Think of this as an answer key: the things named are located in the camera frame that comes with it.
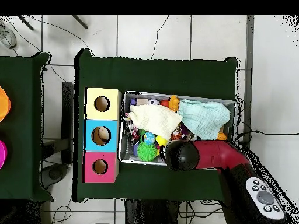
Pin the cream muslin cloth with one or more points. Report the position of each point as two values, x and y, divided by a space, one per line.
156 119

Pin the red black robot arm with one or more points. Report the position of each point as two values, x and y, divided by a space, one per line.
215 154

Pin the shallow mesh bin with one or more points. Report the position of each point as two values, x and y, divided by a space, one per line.
130 156

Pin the wooden box with three holes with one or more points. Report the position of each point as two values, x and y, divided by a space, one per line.
109 112

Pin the blue globe ball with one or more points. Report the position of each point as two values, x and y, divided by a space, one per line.
149 138

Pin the yellow ball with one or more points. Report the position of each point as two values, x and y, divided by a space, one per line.
161 141

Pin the small soccer ball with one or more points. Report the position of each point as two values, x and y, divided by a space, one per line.
154 102

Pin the plain wooden block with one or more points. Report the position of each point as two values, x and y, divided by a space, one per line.
142 101

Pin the red ball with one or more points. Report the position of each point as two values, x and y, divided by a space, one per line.
164 103

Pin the green spiky ball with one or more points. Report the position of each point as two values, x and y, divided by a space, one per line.
146 151

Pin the orange plastic toy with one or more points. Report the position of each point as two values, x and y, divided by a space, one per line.
174 102

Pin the dark green table cloth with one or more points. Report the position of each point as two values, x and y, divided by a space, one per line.
21 93
163 74

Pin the mint muslin cloth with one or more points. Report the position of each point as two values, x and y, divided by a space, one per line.
203 116

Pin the small orange basketball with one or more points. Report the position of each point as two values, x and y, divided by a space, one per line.
222 136

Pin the black upright stand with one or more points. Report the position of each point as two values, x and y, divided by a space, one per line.
67 105

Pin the grey stand base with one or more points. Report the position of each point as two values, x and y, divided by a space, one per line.
55 173

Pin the dark tripod leg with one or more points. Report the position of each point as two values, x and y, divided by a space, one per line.
25 22
79 22

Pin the orange bowl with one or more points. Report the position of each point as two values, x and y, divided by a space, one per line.
4 105

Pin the pink bowl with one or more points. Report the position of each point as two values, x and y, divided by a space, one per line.
2 154

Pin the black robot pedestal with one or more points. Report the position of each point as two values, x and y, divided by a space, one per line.
151 213

